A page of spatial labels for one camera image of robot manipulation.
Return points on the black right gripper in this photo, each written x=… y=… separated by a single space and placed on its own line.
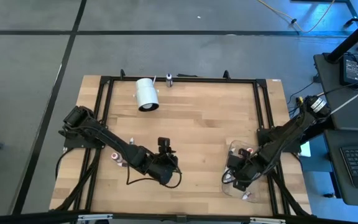
x=245 y=169

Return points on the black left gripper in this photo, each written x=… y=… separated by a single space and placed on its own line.
x=163 y=168

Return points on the small dark dropper bottle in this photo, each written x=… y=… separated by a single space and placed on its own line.
x=122 y=164
x=232 y=151
x=131 y=140

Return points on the clear plastic container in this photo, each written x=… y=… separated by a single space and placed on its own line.
x=228 y=189

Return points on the white paper cup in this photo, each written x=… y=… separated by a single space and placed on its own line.
x=146 y=93

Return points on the small dark vial top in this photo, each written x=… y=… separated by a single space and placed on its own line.
x=169 y=81

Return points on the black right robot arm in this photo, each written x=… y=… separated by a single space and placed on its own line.
x=291 y=127

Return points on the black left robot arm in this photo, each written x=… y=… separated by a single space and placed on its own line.
x=110 y=140

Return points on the light blue box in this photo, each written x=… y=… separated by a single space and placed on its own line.
x=305 y=151

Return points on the yellow plug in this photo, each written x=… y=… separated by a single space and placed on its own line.
x=299 y=100

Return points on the small white table sticker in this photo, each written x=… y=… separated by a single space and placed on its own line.
x=276 y=80

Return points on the black clamp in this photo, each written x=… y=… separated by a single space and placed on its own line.
x=122 y=74
x=226 y=74

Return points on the black side desk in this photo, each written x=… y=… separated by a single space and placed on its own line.
x=353 y=140

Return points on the grey slanted rod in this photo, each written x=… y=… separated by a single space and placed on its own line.
x=353 y=99

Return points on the black power adapter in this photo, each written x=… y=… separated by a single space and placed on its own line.
x=351 y=70

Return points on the black stand pole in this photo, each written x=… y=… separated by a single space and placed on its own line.
x=353 y=39

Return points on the silver metal bracket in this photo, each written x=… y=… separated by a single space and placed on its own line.
x=267 y=221
x=95 y=217

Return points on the black aluminium frame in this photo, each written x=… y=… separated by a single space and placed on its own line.
x=213 y=80

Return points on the black flat bracket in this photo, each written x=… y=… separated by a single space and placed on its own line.
x=186 y=75

